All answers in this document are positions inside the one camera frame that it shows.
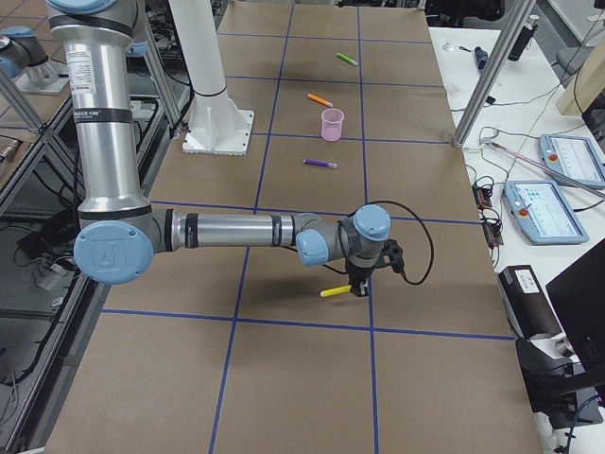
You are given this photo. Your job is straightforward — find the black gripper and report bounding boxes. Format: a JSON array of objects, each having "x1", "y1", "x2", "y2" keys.
[{"x1": 346, "y1": 264, "x2": 372, "y2": 297}]

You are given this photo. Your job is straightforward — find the yellow marker pen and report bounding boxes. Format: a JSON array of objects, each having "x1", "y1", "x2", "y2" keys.
[{"x1": 320, "y1": 285, "x2": 352, "y2": 298}]

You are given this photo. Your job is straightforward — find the purple marker pen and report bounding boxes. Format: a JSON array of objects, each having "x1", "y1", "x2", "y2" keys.
[{"x1": 302, "y1": 159, "x2": 338, "y2": 169}]

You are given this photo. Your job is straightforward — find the green marker pen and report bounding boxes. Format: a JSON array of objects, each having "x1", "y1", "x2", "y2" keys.
[{"x1": 336, "y1": 52, "x2": 358, "y2": 66}]

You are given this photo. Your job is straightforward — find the pink mesh pen holder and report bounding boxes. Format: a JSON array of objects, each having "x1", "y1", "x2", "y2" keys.
[{"x1": 320, "y1": 108, "x2": 344, "y2": 142}]

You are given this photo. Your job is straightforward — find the orange marker pen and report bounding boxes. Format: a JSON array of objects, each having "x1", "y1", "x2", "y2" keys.
[{"x1": 306, "y1": 93, "x2": 334, "y2": 108}]

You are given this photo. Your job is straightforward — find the black cardboard box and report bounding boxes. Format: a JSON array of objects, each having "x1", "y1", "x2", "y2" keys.
[{"x1": 497, "y1": 265, "x2": 562, "y2": 341}]

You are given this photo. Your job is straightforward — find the near teach pendant tablet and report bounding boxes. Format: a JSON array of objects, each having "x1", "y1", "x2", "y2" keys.
[{"x1": 503, "y1": 180, "x2": 589, "y2": 245}]

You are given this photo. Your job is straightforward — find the teach pendant tablet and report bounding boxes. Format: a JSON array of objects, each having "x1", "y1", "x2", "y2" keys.
[
  {"x1": 539, "y1": 134, "x2": 604, "y2": 189},
  {"x1": 503, "y1": 180, "x2": 589, "y2": 245}
]

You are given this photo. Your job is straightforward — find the black monitor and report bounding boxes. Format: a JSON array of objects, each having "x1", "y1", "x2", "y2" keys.
[{"x1": 546, "y1": 248, "x2": 604, "y2": 367}]

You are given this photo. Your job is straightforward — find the far teach pendant tablet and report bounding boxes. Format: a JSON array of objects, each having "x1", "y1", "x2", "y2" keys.
[{"x1": 539, "y1": 134, "x2": 604, "y2": 189}]

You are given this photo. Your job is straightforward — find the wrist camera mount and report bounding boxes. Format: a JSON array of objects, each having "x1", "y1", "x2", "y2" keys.
[{"x1": 375, "y1": 238, "x2": 406, "y2": 280}]

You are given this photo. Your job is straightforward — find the black camera cable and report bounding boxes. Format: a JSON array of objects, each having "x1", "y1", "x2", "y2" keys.
[{"x1": 325, "y1": 201, "x2": 435, "y2": 287}]

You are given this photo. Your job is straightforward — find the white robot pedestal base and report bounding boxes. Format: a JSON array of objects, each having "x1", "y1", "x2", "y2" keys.
[{"x1": 169, "y1": 0, "x2": 254, "y2": 156}]

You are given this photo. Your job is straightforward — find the aluminium frame post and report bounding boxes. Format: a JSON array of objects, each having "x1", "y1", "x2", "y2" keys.
[{"x1": 452, "y1": 0, "x2": 536, "y2": 148}]

